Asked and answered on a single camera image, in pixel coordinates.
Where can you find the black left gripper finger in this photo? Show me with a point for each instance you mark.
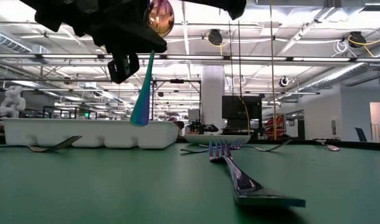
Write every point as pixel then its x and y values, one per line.
pixel 131 46

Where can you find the iridescent rainbow spoon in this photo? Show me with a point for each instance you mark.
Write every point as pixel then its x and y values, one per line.
pixel 143 102

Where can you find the iridescent cutlery set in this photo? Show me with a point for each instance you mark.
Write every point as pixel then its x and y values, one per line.
pixel 240 143

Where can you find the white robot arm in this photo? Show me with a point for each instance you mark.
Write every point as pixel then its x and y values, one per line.
pixel 12 102

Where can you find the white plastic cutlery tray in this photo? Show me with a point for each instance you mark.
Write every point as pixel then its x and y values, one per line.
pixel 84 133

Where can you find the black monitor cart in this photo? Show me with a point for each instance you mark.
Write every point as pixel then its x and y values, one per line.
pixel 240 107

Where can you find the small black robot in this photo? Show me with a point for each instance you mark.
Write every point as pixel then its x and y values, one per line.
pixel 202 128

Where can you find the white round plate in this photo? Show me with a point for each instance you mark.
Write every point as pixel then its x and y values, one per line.
pixel 215 139

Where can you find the red equipment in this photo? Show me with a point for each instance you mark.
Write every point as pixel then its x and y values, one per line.
pixel 275 126

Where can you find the green table mat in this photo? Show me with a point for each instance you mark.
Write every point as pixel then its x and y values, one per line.
pixel 115 186

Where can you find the iridescent fork with gold head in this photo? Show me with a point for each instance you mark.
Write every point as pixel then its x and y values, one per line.
pixel 333 148

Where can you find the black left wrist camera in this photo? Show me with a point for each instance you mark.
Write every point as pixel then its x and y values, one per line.
pixel 123 70

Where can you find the black rack frame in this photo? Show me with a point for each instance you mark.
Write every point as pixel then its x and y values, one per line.
pixel 176 81

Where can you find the silver ventilation duct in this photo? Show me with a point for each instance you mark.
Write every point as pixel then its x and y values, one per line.
pixel 6 39
pixel 333 76

